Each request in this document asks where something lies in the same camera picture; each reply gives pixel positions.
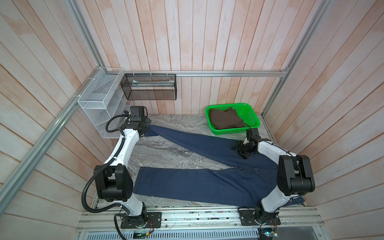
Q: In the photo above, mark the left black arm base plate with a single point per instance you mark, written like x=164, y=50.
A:
x=151, y=220

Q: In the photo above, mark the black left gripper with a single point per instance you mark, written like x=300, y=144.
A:
x=148, y=121

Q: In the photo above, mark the black mesh wall basket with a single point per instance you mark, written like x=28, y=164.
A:
x=149, y=87

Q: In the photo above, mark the green perforated plastic basket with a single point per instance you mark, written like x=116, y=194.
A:
x=244, y=111

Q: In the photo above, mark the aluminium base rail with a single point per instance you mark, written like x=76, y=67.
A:
x=223, y=223

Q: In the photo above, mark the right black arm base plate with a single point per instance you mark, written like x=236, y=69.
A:
x=252, y=217

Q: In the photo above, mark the folded dark brown trousers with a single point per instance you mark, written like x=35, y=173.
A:
x=227, y=119

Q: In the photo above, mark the white wire mesh shelf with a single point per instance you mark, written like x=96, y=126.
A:
x=103, y=98

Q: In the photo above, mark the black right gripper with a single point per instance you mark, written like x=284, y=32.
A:
x=237, y=146

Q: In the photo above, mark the dark blue denim jeans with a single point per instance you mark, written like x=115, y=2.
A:
x=243, y=184

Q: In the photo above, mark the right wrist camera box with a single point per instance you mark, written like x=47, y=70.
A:
x=252, y=134

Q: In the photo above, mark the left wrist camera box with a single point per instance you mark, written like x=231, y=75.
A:
x=138, y=113

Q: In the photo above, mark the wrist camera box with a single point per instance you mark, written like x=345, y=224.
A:
x=138, y=113
x=252, y=134

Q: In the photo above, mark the horizontal aluminium wall rail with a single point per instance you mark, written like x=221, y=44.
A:
x=216, y=73

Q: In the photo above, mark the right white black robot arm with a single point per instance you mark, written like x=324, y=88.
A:
x=294, y=177

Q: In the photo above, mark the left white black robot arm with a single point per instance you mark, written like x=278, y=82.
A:
x=113, y=181

